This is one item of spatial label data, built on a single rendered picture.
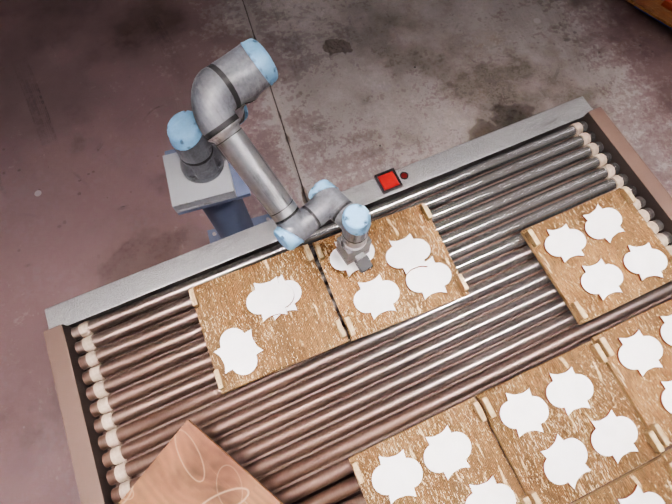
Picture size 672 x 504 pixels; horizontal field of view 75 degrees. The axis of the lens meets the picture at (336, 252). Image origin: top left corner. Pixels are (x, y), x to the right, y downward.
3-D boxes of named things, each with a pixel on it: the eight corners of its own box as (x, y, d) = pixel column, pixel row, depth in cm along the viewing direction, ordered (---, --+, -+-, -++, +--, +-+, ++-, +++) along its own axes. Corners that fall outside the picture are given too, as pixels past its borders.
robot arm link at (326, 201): (296, 196, 119) (324, 223, 116) (327, 172, 122) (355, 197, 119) (298, 209, 126) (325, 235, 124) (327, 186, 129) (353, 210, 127)
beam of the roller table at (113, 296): (54, 312, 147) (43, 308, 141) (574, 105, 178) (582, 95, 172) (60, 336, 144) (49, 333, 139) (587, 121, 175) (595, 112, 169)
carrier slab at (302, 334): (190, 290, 143) (188, 288, 142) (307, 244, 149) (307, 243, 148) (222, 394, 132) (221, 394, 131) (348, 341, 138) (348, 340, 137)
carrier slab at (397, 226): (312, 244, 149) (312, 242, 148) (422, 204, 155) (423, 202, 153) (351, 341, 138) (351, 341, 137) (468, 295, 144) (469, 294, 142)
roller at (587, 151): (84, 357, 140) (75, 355, 136) (591, 145, 169) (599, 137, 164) (87, 371, 139) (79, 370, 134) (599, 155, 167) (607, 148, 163)
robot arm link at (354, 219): (355, 194, 118) (378, 215, 116) (353, 212, 128) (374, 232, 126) (334, 213, 116) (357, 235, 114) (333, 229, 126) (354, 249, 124)
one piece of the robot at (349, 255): (357, 265, 124) (354, 281, 140) (383, 249, 126) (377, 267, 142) (333, 232, 128) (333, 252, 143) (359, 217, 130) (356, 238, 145)
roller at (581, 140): (80, 342, 142) (72, 340, 137) (584, 135, 170) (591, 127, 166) (84, 356, 140) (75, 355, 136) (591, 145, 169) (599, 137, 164)
